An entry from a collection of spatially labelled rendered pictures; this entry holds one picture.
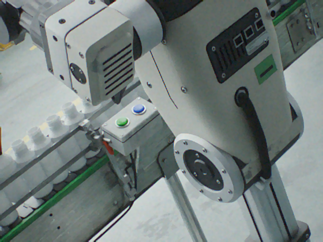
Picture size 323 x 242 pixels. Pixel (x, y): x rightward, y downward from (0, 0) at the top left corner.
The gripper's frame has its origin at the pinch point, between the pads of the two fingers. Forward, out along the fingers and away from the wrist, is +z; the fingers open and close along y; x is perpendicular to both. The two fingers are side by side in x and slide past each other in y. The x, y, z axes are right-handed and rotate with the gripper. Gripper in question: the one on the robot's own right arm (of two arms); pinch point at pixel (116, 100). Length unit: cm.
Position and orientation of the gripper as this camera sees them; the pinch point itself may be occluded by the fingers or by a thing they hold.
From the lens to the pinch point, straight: 158.8
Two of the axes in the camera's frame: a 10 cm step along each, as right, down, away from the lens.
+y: -6.9, 5.6, -4.6
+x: 7.2, 4.2, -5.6
